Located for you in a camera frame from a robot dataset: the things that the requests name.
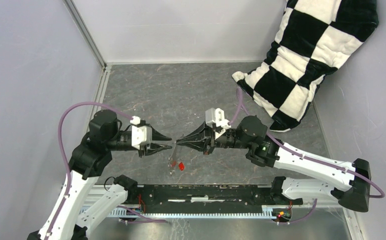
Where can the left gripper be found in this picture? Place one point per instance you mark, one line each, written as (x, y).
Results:
(154, 148)

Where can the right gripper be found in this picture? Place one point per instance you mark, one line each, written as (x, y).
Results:
(204, 131)

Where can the large metal keyring plate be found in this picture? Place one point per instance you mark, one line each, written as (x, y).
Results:
(175, 156)

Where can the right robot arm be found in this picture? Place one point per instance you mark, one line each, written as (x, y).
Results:
(333, 180)

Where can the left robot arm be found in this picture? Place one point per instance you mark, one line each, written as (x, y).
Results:
(86, 165)

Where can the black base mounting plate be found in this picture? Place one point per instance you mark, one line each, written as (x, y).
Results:
(195, 199)

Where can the black and white checkered blanket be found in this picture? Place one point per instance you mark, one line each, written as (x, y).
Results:
(314, 40)

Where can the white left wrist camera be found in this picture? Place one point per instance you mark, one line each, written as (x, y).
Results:
(140, 136)

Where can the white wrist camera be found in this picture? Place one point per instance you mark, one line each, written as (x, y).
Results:
(140, 136)
(215, 119)

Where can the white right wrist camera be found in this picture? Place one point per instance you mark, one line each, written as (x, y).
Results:
(215, 119)

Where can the aluminium frame rail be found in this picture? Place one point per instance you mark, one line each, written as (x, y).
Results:
(281, 192)

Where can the white slotted cable duct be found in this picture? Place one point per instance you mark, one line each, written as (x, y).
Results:
(266, 213)

